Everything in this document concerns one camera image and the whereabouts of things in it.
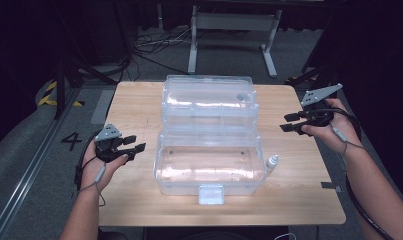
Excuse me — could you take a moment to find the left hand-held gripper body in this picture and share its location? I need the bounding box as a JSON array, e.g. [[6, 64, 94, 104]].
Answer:
[[93, 122, 137, 164]]

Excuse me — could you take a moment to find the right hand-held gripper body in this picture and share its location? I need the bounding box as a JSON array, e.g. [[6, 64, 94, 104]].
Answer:
[[298, 82, 344, 136]]

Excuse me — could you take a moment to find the small white dropper bottle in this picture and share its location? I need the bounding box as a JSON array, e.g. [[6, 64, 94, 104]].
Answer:
[[265, 154, 280, 174]]

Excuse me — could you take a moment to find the clear plastic storage box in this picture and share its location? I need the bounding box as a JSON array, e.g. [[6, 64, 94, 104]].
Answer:
[[153, 74, 268, 206]]

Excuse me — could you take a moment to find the person's right hand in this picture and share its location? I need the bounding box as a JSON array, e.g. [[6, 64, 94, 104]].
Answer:
[[301, 97, 364, 157]]

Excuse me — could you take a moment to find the person's left hand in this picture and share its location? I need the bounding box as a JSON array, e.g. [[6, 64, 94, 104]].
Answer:
[[78, 145, 130, 195]]

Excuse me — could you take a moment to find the grey floor plate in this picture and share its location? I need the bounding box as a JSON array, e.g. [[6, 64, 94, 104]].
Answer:
[[90, 89, 116, 126]]

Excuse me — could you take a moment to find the black metal stand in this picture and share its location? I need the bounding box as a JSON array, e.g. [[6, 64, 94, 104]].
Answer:
[[284, 63, 341, 93], [53, 56, 119, 120]]

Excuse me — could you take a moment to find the grey tape piece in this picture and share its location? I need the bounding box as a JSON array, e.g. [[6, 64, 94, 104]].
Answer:
[[320, 181, 343, 194]]

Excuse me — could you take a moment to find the grey left wrist lanyard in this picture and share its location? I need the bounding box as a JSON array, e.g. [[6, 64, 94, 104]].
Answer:
[[76, 164, 107, 207]]

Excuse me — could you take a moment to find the grey wrist lanyard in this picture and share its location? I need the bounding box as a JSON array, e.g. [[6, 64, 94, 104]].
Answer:
[[76, 164, 107, 207], [332, 125, 368, 157]]

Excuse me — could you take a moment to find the grey right wrist lanyard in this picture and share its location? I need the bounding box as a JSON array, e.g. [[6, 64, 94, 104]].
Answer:
[[332, 125, 368, 157]]

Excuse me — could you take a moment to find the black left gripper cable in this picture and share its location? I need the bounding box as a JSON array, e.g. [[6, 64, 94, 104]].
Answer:
[[73, 130, 104, 192]]

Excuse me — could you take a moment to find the bundle of floor cables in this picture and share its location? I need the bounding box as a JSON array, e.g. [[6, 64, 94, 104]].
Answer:
[[132, 28, 203, 84]]

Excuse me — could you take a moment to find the white metal desk frame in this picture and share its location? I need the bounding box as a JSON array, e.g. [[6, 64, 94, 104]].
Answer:
[[187, 4, 283, 79]]

